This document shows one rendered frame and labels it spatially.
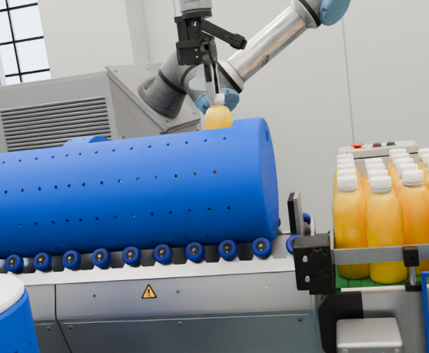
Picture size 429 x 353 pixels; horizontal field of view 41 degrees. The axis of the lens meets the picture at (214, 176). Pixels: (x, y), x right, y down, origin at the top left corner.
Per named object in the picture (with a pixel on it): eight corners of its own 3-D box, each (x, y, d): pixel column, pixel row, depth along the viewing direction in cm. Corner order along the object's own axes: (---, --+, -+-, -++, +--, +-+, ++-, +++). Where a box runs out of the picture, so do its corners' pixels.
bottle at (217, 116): (205, 181, 137) (196, 103, 136) (218, 178, 144) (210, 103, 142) (231, 180, 134) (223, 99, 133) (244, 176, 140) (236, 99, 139)
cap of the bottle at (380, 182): (396, 186, 111) (395, 177, 110) (382, 190, 109) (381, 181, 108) (380, 184, 114) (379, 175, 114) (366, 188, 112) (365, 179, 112)
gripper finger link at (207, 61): (207, 84, 136) (205, 47, 136) (215, 83, 135) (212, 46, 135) (202, 81, 131) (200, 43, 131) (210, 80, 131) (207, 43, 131)
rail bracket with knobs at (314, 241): (300, 281, 120) (295, 233, 118) (336, 279, 118) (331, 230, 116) (297, 300, 110) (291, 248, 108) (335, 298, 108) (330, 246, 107)
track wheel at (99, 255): (94, 250, 136) (91, 247, 134) (112, 248, 135) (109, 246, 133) (92, 268, 134) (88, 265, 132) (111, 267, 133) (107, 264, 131)
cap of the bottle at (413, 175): (424, 178, 114) (423, 169, 114) (422, 182, 111) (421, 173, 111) (404, 178, 116) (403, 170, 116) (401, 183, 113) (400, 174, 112)
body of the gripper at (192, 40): (186, 67, 141) (179, 17, 139) (221, 63, 139) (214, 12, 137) (178, 68, 134) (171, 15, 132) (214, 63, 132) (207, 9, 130)
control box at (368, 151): (341, 182, 163) (338, 146, 161) (416, 175, 158) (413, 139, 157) (342, 189, 153) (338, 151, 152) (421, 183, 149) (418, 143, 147)
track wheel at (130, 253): (125, 248, 134) (121, 245, 132) (143, 246, 133) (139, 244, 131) (123, 266, 132) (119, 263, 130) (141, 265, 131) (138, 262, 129)
